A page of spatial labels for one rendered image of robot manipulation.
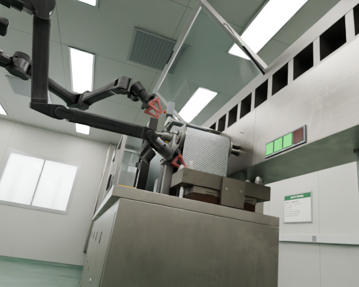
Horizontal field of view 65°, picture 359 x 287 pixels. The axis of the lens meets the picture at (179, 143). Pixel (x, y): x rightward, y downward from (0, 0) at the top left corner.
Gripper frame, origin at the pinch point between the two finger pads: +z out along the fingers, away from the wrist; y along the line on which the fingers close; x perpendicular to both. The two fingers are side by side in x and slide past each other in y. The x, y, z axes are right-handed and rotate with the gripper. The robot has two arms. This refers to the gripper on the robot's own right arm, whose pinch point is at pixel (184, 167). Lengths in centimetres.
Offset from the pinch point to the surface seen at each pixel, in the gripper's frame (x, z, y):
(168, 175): -5.5, -2.7, -7.8
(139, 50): 136, -102, -162
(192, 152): 8.7, -1.5, 0.2
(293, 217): 150, 217, -254
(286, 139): 23.8, 20.4, 35.4
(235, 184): 0.4, 17.3, 22.0
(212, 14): 71, -39, 12
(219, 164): 12.8, 12.6, 0.3
